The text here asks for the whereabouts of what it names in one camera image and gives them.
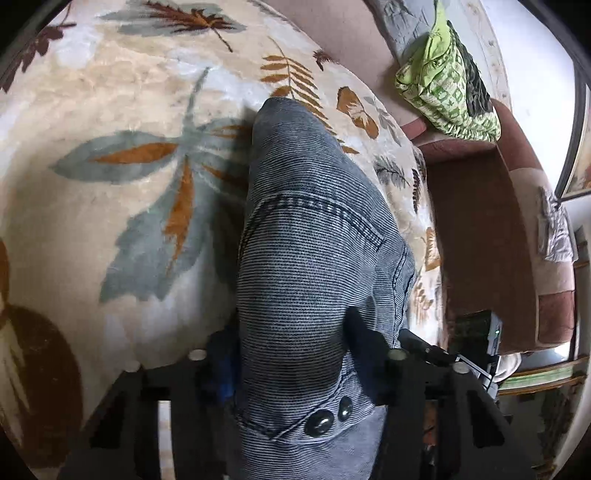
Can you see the grey patterned cloth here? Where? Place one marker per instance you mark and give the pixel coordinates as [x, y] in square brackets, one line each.
[401, 23]

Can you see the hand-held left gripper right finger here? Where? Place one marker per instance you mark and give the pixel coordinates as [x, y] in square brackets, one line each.
[358, 337]

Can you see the framed wall picture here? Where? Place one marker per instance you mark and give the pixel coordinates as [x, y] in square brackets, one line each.
[577, 129]

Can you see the grey-white crumpled cloth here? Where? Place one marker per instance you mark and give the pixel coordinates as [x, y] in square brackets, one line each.
[556, 226]

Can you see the green patterned pillow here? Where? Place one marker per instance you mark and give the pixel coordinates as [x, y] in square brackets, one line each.
[450, 87]

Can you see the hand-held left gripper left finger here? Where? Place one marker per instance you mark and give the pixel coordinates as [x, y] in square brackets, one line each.
[226, 369]

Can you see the blue-grey denim pants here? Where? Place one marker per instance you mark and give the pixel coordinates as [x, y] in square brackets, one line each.
[304, 258]

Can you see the cream leaf-print blanket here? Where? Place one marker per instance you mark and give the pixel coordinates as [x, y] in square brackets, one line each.
[120, 184]

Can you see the green-edged low table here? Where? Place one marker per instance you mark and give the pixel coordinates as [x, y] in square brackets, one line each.
[540, 376]

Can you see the brown and pink sofa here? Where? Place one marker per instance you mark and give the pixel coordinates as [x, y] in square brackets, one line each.
[480, 221]

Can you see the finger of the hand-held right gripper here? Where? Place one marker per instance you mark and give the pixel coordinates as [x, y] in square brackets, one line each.
[425, 346]

